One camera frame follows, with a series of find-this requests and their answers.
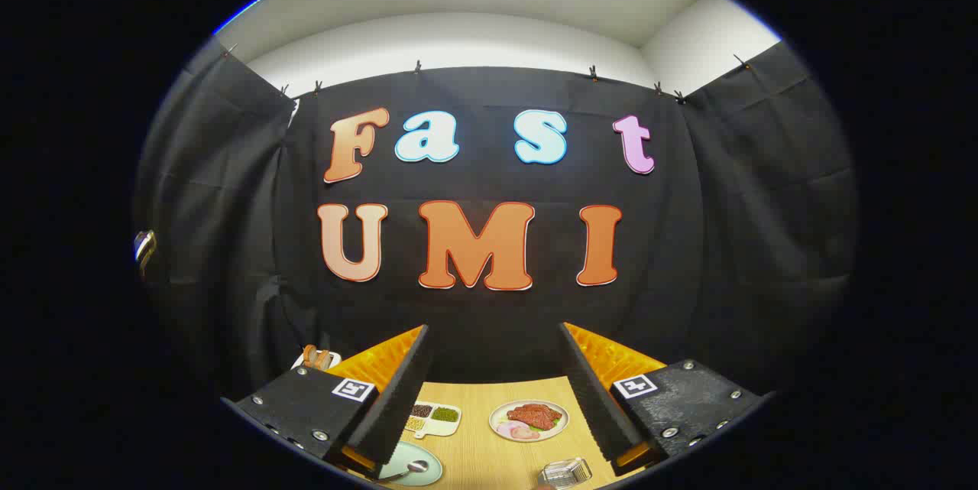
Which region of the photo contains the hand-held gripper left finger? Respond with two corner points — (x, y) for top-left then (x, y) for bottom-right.
(220, 324), (432, 479)

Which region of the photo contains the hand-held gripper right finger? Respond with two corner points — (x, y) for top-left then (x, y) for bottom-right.
(558, 322), (771, 477)

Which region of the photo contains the metal spoon with dark handle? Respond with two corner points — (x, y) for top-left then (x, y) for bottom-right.
(376, 459), (430, 483)

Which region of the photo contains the white divided tray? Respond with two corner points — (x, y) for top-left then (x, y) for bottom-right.
(403, 402), (462, 440)

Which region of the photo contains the pale green plate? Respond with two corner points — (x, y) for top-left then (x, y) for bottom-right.
(378, 440), (444, 487)

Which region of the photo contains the red meat slice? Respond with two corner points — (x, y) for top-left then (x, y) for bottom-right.
(507, 404), (563, 430)

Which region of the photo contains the white toaster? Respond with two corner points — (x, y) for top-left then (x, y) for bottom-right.
(292, 351), (343, 372)

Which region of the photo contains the white plate with meat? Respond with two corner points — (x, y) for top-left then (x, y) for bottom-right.
(489, 399), (570, 443)

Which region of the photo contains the black backdrop cloth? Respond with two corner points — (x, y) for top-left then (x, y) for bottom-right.
(134, 39), (857, 399)

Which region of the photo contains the shiny metal fitting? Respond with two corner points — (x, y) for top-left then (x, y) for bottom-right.
(134, 229), (159, 277)

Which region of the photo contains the ceiling light strip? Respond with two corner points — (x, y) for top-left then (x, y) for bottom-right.
(212, 0), (262, 36)

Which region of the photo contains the metal wire rack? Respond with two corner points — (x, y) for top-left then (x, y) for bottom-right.
(537, 457), (593, 489)

